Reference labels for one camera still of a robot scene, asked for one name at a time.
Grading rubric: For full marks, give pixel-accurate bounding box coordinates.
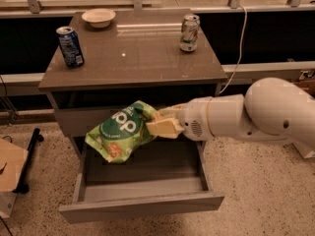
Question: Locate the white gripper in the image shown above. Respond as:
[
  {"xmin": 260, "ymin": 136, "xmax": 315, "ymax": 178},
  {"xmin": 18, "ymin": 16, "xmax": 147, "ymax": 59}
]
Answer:
[{"xmin": 146, "ymin": 96, "xmax": 214, "ymax": 141}]

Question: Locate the green rice chip bag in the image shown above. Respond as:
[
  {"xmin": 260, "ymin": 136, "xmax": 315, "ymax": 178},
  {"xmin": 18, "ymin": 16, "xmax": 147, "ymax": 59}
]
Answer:
[{"xmin": 85, "ymin": 100, "xmax": 160, "ymax": 163}]

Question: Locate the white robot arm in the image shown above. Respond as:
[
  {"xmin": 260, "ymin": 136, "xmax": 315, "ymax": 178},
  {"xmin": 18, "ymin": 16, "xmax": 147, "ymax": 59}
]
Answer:
[{"xmin": 147, "ymin": 78, "xmax": 315, "ymax": 148}]

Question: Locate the open grey middle drawer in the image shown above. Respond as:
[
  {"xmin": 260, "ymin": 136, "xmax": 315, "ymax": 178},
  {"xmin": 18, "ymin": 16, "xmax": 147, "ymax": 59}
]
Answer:
[{"xmin": 59, "ymin": 136, "xmax": 224, "ymax": 223}]

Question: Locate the grey drawer cabinet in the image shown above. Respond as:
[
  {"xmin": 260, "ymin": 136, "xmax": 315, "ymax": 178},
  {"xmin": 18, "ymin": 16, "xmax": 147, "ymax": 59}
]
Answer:
[{"xmin": 39, "ymin": 9, "xmax": 226, "ymax": 154}]

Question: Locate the closed grey top drawer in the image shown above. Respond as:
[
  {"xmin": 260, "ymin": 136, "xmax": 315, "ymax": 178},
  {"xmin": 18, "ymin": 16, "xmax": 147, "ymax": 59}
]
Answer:
[{"xmin": 53, "ymin": 101, "xmax": 220, "ymax": 138}]

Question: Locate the green white soda can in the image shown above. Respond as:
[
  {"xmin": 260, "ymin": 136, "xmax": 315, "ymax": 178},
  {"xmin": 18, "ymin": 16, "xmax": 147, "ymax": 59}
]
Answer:
[{"xmin": 180, "ymin": 14, "xmax": 200, "ymax": 52}]

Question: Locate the white bowl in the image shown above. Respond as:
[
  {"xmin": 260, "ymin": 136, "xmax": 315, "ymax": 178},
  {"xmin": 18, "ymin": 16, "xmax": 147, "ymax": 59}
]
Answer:
[{"xmin": 82, "ymin": 8, "xmax": 116, "ymax": 29}]

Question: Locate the blue soda can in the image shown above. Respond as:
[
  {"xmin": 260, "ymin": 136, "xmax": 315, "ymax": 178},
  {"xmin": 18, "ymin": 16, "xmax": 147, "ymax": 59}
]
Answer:
[{"xmin": 56, "ymin": 26, "xmax": 85, "ymax": 67}]

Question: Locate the cardboard box left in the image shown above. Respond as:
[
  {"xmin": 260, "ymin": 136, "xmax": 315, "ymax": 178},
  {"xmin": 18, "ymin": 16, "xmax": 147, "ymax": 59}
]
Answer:
[{"xmin": 0, "ymin": 139, "xmax": 29, "ymax": 218}]

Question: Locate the black stand leg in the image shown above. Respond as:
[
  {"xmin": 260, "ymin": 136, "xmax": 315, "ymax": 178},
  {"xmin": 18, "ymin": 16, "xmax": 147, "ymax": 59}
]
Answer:
[{"xmin": 14, "ymin": 128, "xmax": 44, "ymax": 194}]

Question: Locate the white cable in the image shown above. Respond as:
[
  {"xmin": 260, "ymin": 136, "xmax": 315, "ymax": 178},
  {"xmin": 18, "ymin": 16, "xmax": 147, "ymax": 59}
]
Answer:
[{"xmin": 219, "ymin": 4, "xmax": 248, "ymax": 95}]

